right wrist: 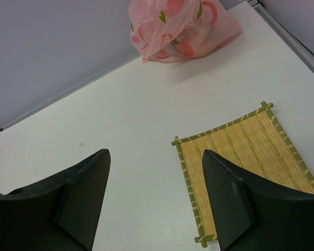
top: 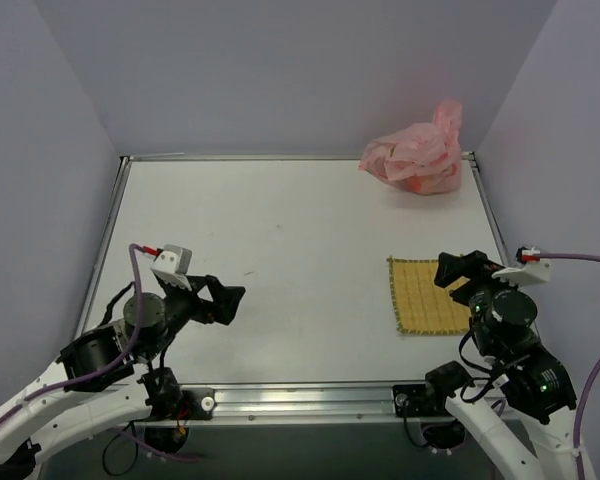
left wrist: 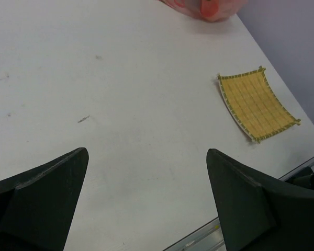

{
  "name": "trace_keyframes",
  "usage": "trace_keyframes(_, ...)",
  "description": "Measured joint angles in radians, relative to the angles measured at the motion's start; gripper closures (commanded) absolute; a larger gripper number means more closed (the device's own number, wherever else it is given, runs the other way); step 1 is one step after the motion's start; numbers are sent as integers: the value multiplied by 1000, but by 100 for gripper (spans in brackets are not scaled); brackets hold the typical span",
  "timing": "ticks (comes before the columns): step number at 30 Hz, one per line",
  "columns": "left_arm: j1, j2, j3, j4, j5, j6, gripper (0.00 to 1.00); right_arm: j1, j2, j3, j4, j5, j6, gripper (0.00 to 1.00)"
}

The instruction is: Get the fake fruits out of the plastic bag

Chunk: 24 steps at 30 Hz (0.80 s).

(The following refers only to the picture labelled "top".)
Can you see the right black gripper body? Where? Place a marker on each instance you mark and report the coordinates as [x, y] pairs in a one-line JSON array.
[[471, 275]]

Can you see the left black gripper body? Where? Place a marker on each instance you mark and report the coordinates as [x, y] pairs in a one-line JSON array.
[[202, 298]]

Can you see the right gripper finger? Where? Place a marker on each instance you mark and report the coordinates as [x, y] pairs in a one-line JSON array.
[[450, 269], [477, 262]]

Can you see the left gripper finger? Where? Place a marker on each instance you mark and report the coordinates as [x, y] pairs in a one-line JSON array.
[[222, 294], [218, 311]]

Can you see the pink plastic bag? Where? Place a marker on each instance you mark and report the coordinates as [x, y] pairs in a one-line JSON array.
[[424, 159]]

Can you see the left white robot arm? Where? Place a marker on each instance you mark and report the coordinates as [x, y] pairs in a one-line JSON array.
[[112, 374]]

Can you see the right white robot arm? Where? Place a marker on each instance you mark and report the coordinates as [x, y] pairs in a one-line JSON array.
[[524, 412]]

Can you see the yellow woven bamboo mat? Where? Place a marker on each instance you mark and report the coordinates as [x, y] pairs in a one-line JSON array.
[[420, 307]]

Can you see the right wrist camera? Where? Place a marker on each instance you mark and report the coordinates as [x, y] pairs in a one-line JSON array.
[[530, 270]]

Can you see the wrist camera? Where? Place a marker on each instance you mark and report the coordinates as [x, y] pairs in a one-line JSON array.
[[530, 270], [171, 266]]

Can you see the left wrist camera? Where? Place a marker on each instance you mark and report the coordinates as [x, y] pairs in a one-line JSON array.
[[171, 266]]

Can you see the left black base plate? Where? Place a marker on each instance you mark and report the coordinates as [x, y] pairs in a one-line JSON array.
[[187, 405]]

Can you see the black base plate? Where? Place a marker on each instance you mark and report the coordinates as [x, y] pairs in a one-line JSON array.
[[426, 424], [187, 405]]

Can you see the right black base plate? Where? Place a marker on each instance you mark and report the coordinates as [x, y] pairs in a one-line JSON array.
[[426, 424]]

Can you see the aluminium front rail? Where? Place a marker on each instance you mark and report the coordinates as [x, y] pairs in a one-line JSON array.
[[300, 404]]

